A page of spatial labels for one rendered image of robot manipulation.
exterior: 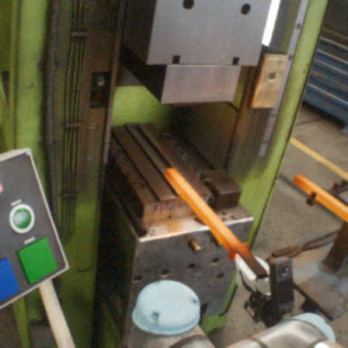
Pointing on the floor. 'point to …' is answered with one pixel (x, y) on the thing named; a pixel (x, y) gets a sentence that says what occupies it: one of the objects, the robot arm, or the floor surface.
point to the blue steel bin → (329, 81)
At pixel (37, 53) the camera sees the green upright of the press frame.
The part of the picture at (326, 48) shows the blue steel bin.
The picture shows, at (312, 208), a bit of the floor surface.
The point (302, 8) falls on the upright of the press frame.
